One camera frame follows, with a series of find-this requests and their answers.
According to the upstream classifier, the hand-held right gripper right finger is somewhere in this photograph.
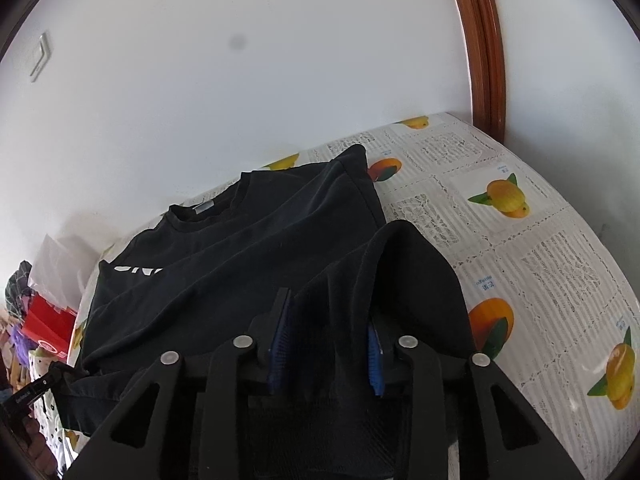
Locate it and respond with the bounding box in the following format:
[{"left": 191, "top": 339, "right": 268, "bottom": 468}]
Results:
[{"left": 367, "top": 320, "right": 586, "bottom": 480}]

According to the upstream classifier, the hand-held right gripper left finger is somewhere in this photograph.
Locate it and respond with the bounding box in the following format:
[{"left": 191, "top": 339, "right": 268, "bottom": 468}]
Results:
[{"left": 62, "top": 287, "right": 293, "bottom": 480}]

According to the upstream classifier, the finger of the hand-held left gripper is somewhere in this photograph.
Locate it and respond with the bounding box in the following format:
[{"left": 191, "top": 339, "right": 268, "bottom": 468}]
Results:
[{"left": 47, "top": 361, "right": 91, "bottom": 382}]

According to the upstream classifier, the black sweatshirt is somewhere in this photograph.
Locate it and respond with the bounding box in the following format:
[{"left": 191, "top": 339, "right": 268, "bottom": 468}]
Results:
[{"left": 55, "top": 144, "right": 478, "bottom": 480}]

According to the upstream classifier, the person's left hand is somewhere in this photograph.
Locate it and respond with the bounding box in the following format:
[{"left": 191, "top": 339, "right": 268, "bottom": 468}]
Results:
[{"left": 20, "top": 414, "right": 60, "bottom": 477}]

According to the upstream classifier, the red paper bag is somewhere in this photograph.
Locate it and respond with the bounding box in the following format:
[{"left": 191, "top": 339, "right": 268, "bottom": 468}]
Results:
[{"left": 22, "top": 294, "right": 78, "bottom": 358}]

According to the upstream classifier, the purple cloth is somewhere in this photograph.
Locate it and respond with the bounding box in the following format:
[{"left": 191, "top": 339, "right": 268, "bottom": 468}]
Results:
[{"left": 9, "top": 324, "right": 32, "bottom": 357}]

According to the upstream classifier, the white polka dot quilt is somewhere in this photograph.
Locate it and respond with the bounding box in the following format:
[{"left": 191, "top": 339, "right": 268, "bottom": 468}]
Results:
[{"left": 27, "top": 347, "right": 81, "bottom": 476}]

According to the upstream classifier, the grey checked cloth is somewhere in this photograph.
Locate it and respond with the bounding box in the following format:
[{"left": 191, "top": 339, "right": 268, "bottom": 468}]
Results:
[{"left": 2, "top": 260, "right": 33, "bottom": 306}]

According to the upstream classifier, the white plastic bag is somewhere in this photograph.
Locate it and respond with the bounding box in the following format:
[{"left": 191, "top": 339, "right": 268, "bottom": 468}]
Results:
[{"left": 27, "top": 232, "right": 101, "bottom": 311}]

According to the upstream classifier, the fruit print tablecloth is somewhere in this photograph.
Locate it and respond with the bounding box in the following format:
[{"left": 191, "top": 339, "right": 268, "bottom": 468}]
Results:
[{"left": 65, "top": 112, "right": 640, "bottom": 480}]

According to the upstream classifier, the white light switch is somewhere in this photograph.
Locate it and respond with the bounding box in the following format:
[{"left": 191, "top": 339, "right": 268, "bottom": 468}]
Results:
[{"left": 29, "top": 31, "right": 52, "bottom": 83}]

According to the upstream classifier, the brown wooden door frame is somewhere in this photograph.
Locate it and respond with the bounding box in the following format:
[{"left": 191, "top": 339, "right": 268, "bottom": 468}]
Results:
[{"left": 442, "top": 0, "right": 508, "bottom": 143}]

